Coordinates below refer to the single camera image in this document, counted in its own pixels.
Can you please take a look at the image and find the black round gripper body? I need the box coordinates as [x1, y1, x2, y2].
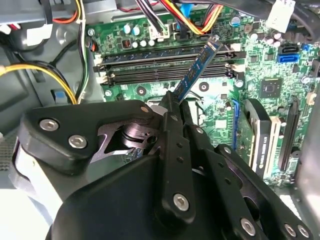
[46, 154, 241, 240]

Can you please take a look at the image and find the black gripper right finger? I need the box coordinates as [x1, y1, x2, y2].
[181, 99, 315, 240]

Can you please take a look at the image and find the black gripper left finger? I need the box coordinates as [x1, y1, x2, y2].
[11, 91, 197, 225]

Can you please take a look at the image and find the blue RAM stick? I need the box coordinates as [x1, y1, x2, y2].
[173, 34, 223, 105]

